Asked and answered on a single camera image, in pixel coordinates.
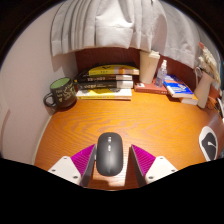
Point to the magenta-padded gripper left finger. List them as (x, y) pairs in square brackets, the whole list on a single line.
[(66, 168)]

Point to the cream ceramic vase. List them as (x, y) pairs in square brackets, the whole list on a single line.
[(204, 91)]

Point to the cream tumbler with lid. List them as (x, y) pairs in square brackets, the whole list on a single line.
[(148, 68)]

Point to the yellow cover book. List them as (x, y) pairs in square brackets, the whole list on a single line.
[(113, 70)]

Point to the dark grey computer mouse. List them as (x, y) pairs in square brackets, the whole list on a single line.
[(109, 156)]

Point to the dark green mug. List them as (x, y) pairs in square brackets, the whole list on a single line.
[(63, 93)]

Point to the black and white mouse pad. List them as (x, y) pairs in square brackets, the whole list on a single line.
[(208, 143)]

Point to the clear spray bottle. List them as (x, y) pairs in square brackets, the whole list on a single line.
[(161, 76)]

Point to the white and yellow book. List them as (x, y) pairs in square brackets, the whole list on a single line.
[(103, 94)]

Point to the black book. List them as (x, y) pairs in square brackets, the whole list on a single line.
[(105, 85), (103, 78)]

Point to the red thin book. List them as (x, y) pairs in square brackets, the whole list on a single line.
[(148, 88)]

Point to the white pleated curtain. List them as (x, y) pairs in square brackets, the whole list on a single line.
[(110, 23)]

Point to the blue cover book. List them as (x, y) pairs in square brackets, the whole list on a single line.
[(177, 86)]

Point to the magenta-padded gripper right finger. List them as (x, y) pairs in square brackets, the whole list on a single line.
[(160, 168)]

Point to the orange cover book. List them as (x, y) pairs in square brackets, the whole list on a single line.
[(190, 100)]

